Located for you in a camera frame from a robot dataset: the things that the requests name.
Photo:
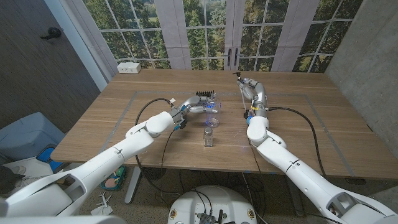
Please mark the black round fan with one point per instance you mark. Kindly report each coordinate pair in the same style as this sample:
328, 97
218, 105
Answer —
154, 174

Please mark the small glass shaker jar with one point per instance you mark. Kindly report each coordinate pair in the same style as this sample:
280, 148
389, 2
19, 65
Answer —
208, 138

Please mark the black toothed comb rack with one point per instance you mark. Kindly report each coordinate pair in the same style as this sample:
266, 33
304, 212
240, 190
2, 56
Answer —
203, 94

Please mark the white sneaker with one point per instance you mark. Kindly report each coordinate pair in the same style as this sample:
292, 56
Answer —
18, 170
31, 182

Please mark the white toy airplane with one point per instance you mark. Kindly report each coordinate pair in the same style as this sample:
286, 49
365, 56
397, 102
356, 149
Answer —
102, 207

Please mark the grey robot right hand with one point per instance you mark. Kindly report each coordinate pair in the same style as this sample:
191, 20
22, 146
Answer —
259, 93

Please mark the printed window backdrop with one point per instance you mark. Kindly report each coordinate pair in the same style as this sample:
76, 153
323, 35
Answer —
199, 31

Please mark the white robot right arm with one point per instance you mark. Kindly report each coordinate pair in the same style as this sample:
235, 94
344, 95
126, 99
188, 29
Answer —
298, 174

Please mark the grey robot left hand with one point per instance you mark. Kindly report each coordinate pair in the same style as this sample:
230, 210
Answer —
194, 101

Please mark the white power strip box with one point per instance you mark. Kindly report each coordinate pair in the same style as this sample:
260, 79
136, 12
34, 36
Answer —
128, 67

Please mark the metal table leg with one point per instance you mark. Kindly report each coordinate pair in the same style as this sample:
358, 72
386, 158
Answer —
132, 186

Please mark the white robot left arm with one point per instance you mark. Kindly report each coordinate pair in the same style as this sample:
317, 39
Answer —
102, 161

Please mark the person's dark trouser leg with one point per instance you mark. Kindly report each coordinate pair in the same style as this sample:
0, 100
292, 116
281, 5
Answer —
7, 182

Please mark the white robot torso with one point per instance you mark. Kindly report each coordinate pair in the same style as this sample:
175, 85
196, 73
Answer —
214, 199

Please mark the dark wooden door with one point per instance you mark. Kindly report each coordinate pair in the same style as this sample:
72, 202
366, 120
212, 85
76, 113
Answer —
37, 77

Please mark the blue plastic bin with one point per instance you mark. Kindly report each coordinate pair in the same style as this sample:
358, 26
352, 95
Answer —
28, 137

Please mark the black nozzle with white tube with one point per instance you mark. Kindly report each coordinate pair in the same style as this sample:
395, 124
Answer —
237, 74

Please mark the blue flat floor item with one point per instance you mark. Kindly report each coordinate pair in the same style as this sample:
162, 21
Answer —
46, 155

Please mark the teal toy basket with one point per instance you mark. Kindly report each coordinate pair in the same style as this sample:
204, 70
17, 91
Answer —
112, 182

